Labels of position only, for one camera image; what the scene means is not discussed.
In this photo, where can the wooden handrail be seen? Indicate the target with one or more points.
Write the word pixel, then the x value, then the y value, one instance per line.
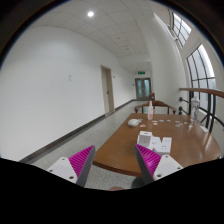
pixel 215 92

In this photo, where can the grey double door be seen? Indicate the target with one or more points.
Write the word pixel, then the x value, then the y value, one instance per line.
pixel 143 88

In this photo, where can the white cube charger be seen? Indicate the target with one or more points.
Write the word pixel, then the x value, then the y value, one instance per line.
pixel 144 138

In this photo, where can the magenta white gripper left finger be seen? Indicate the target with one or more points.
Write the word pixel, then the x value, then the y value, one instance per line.
pixel 75 168

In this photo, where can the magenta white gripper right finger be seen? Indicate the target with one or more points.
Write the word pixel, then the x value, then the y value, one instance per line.
pixel 154 166

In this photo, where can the green exit sign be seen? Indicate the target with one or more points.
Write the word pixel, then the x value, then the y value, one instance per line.
pixel 141 72

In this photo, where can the white folded cloth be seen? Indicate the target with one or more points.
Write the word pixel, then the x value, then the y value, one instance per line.
pixel 134 122

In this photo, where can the white bottle orange liquid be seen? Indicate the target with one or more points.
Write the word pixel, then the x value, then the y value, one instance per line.
pixel 150 111

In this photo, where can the upper skylight window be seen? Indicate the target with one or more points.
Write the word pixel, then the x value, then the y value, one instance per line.
pixel 181 30

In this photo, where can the large arched window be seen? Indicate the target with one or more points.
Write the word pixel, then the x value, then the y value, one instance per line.
pixel 202 76

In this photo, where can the clear plastic water bottle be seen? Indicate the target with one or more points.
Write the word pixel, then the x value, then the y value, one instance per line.
pixel 195 105

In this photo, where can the wooden chair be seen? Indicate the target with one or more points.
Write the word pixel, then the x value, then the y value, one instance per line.
pixel 156 103

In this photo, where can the beige side door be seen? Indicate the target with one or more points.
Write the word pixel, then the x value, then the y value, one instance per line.
pixel 107 88

